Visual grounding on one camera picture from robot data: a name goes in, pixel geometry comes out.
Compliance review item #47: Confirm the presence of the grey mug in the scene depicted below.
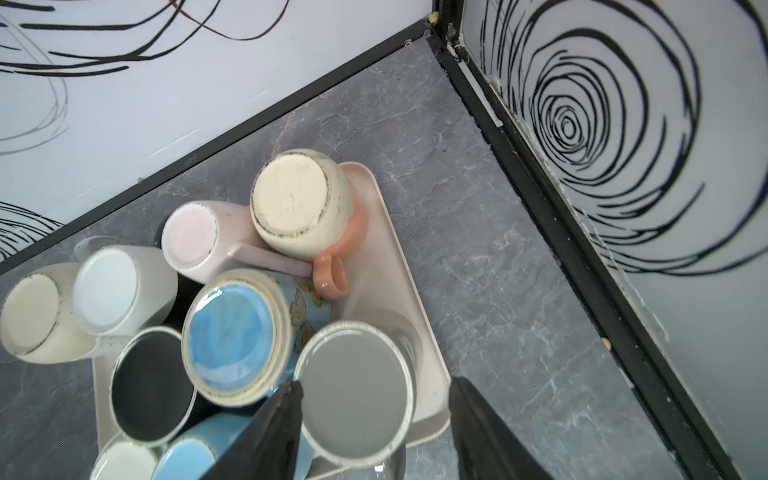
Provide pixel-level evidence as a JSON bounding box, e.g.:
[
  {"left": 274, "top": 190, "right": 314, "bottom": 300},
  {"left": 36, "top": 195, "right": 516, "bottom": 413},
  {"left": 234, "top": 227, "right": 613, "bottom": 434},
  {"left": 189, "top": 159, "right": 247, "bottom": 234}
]
[{"left": 294, "top": 308, "right": 426, "bottom": 479}]

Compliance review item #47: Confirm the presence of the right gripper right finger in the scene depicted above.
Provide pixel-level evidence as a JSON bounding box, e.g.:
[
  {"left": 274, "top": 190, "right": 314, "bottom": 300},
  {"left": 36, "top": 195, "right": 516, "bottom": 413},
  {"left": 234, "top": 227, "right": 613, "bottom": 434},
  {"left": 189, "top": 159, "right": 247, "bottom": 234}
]
[{"left": 448, "top": 377, "right": 552, "bottom": 480}]

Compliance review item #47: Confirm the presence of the beige plastic tray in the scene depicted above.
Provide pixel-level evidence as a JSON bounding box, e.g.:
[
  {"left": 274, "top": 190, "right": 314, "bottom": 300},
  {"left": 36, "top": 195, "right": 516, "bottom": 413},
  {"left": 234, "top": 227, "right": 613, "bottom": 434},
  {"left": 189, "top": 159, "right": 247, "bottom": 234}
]
[{"left": 91, "top": 160, "right": 452, "bottom": 480}]

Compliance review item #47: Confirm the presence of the white black mug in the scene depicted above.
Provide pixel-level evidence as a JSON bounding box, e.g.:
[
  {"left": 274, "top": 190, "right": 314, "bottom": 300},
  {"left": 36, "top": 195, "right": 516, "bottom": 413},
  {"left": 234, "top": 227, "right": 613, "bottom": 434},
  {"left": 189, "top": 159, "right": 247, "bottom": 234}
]
[{"left": 72, "top": 244, "right": 202, "bottom": 336}]

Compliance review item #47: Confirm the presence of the white red mug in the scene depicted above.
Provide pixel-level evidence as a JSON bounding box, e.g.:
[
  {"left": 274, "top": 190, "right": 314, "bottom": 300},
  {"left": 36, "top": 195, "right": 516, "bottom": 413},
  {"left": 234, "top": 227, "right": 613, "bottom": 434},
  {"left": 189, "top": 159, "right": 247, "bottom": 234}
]
[{"left": 89, "top": 434, "right": 158, "bottom": 480}]

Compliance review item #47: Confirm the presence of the pink mug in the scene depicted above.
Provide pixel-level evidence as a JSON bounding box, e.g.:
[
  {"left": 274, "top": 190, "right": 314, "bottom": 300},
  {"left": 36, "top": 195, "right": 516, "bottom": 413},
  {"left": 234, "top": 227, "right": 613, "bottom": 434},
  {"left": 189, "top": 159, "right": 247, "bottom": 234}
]
[{"left": 161, "top": 200, "right": 312, "bottom": 284}]

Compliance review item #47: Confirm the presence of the blue butterfly mug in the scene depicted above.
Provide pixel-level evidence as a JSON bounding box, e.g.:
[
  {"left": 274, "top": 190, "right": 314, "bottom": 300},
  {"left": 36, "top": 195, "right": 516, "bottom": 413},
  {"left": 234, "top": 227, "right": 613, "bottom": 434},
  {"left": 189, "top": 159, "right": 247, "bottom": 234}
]
[{"left": 181, "top": 268, "right": 341, "bottom": 408}]

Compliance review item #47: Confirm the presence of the light blue mug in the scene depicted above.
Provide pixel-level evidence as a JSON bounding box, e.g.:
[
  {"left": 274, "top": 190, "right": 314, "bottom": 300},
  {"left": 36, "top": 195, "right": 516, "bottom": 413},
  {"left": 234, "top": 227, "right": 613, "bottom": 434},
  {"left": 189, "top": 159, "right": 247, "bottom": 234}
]
[{"left": 151, "top": 411, "right": 315, "bottom": 480}]

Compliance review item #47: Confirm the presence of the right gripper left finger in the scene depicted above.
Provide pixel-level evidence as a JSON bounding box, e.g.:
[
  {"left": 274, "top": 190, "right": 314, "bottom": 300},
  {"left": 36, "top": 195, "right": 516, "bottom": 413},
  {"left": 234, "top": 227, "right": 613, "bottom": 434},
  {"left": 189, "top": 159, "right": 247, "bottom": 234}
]
[{"left": 202, "top": 380, "right": 303, "bottom": 480}]

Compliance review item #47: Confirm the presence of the cream peach mug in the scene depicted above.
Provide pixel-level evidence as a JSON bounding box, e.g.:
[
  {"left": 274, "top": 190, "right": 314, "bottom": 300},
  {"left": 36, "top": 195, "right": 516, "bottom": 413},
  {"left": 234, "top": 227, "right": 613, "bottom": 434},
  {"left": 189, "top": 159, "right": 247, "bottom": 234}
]
[{"left": 250, "top": 149, "right": 369, "bottom": 300}]

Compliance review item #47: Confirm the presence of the cream speckled mug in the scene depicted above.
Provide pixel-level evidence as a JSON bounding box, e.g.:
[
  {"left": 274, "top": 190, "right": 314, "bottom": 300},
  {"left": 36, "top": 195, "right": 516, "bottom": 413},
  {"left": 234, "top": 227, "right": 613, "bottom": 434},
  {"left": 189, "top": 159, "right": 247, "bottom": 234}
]
[{"left": 1, "top": 263, "right": 100, "bottom": 364}]

